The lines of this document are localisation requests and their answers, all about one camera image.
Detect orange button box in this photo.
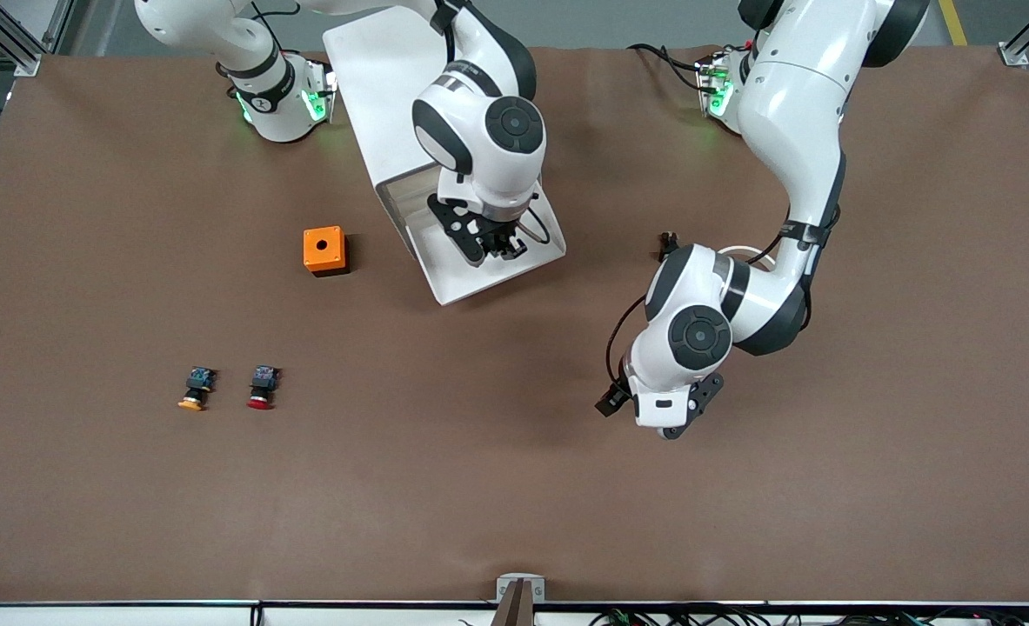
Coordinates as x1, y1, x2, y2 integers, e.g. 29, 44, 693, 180
303, 226, 351, 277

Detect white drawer cabinet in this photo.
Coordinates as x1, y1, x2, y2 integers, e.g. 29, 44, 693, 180
323, 4, 541, 262

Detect red push button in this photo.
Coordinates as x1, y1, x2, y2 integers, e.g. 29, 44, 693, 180
246, 365, 283, 411

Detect yellow push button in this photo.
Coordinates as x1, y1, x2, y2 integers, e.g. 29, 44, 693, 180
177, 366, 219, 412

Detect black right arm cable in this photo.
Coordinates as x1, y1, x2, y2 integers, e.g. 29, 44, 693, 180
518, 204, 551, 245

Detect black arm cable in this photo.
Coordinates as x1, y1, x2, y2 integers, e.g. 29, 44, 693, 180
605, 296, 650, 396
518, 204, 551, 245

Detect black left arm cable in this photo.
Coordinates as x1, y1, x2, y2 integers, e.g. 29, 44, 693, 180
605, 296, 650, 396

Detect tangled black cables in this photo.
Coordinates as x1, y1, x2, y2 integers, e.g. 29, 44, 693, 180
458, 604, 1029, 626

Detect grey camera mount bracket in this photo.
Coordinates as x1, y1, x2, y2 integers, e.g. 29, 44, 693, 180
495, 573, 546, 626

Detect black base power cable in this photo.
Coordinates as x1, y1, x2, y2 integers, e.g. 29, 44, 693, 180
627, 43, 706, 92

